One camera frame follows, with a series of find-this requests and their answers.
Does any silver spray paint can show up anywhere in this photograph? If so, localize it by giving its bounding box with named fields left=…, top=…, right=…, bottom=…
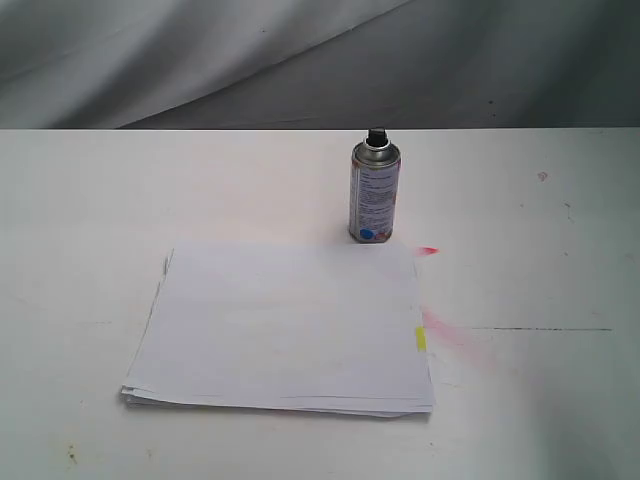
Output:
left=349, top=128, right=401, bottom=243

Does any white paper stack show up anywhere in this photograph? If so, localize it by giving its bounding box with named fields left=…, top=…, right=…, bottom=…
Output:
left=121, top=244, right=434, bottom=417

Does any grey backdrop cloth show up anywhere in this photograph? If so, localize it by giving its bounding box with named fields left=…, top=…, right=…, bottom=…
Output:
left=1, top=1, right=639, bottom=129

